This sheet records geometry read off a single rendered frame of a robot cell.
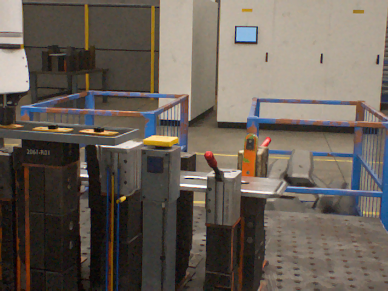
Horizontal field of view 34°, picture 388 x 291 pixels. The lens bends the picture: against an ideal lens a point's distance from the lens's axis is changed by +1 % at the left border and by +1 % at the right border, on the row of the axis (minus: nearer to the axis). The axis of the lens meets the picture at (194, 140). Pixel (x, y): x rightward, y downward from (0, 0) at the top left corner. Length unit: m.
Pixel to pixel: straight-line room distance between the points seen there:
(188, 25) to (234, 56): 0.83
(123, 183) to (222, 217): 0.25
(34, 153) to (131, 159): 0.23
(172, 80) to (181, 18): 0.94
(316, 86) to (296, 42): 0.72
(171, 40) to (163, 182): 8.32
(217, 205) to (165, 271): 0.20
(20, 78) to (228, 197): 0.54
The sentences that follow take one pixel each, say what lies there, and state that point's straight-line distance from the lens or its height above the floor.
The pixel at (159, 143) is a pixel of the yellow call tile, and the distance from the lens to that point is 1.29.
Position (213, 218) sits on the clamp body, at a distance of 1.46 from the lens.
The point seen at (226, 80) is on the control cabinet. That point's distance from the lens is 9.52.
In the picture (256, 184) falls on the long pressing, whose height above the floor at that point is 1.00.
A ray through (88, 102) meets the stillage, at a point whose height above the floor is 0.86.
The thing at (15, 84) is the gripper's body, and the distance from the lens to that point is 1.47.
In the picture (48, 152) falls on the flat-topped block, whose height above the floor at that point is 1.12.
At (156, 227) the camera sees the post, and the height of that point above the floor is 0.97.
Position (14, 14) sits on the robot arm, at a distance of 1.45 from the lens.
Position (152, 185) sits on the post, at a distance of 1.31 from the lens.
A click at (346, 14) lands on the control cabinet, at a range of 9.54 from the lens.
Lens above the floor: 1.37
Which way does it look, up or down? 9 degrees down
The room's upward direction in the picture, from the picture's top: 1 degrees clockwise
